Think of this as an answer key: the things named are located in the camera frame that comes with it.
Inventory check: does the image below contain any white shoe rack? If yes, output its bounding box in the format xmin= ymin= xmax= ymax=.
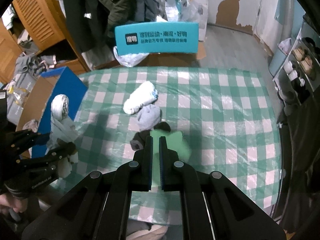
xmin=273 ymin=20 xmax=319 ymax=106

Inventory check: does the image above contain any green checkered tablecloth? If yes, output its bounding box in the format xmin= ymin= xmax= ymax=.
xmin=52 ymin=67 xmax=281 ymax=209

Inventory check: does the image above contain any plastic bottle yellow cap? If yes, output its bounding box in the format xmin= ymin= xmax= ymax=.
xmin=7 ymin=86 xmax=30 ymax=107

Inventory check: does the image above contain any light green cloth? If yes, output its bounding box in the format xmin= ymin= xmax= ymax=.
xmin=150 ymin=130 xmax=191 ymax=187

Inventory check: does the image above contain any white rolled sock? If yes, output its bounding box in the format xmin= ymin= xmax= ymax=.
xmin=123 ymin=81 xmax=158 ymax=115

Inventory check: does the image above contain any white knotted plastic bag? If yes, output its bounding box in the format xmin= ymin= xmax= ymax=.
xmin=47 ymin=94 xmax=79 ymax=178

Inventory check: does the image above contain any dark grey sock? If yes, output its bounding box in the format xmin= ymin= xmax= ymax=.
xmin=130 ymin=122 xmax=171 ymax=151

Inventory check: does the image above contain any grey tote bag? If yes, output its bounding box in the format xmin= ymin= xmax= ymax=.
xmin=5 ymin=73 xmax=36 ymax=125

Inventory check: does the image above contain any wooden louvered cabinet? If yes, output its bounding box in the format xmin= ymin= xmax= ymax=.
xmin=1 ymin=0 xmax=90 ymax=83

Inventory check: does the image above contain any dark hanging jacket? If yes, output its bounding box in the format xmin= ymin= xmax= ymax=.
xmin=62 ymin=0 xmax=158 ymax=53

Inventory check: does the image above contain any teal printed box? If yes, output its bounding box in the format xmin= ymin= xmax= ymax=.
xmin=115 ymin=22 xmax=199 ymax=56

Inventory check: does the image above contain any beige grey towel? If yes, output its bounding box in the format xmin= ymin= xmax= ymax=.
xmin=22 ymin=119 xmax=39 ymax=133

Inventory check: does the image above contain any grey rolled sock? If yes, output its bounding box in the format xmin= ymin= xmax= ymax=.
xmin=137 ymin=104 xmax=161 ymax=131

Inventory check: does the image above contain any blue cardboard box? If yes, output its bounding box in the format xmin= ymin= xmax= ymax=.
xmin=16 ymin=66 xmax=89 ymax=159

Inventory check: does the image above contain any left hand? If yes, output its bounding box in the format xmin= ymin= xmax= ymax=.
xmin=0 ymin=193 xmax=28 ymax=215

